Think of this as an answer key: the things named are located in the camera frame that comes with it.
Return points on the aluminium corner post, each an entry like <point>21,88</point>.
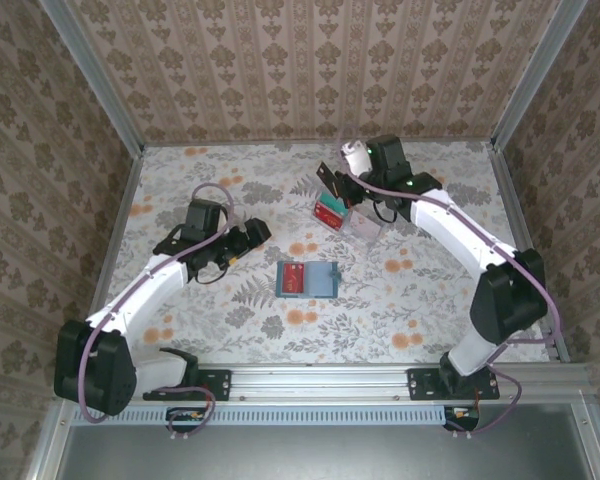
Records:
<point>536,75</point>
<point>97,75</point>

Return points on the teal blue card holder wallet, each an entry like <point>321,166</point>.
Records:
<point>321,280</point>

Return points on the small controller board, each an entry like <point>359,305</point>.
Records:
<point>185,415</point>
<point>462,415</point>

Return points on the red VIP card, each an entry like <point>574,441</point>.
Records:
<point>330,219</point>

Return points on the aluminium lower frame bar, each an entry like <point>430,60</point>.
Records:
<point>592,445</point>
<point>47,445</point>

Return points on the aluminium front rail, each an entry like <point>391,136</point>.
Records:
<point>320,382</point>

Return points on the black VIP card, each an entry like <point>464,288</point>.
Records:
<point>328,177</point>

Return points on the grey metal sheet panel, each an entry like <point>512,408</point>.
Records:
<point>305,455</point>

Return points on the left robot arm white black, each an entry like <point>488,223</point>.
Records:
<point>145,295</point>

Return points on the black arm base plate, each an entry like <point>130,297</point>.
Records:
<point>422,384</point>
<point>220,385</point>

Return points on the clear acrylic card stand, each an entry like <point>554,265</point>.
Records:
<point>365,242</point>

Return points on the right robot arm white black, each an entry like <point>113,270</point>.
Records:
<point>450,233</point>

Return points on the aluminium side rail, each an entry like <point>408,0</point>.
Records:
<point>120,210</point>
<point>514,210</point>

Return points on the red card white print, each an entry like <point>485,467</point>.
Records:
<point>292,280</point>

